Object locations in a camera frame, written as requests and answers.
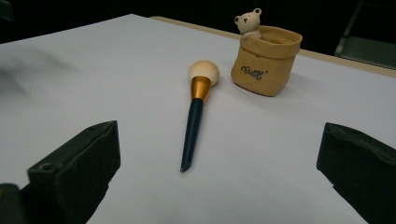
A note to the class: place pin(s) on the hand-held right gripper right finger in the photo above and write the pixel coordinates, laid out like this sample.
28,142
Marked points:
364,168

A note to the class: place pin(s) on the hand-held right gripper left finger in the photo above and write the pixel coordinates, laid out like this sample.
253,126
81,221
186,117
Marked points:
77,168

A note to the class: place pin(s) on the wooden spoon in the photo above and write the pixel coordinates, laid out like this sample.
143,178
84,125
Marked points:
194,124

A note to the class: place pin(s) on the tan pot with bear figure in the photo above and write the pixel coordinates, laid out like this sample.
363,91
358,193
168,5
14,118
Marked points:
264,71

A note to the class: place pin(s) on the white table cover board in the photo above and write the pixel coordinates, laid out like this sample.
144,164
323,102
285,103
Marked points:
124,77

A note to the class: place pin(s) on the wooden table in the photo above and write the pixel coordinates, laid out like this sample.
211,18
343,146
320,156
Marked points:
342,60

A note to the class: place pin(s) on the white metal stand with shelf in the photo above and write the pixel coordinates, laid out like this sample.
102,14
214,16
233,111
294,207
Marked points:
364,51

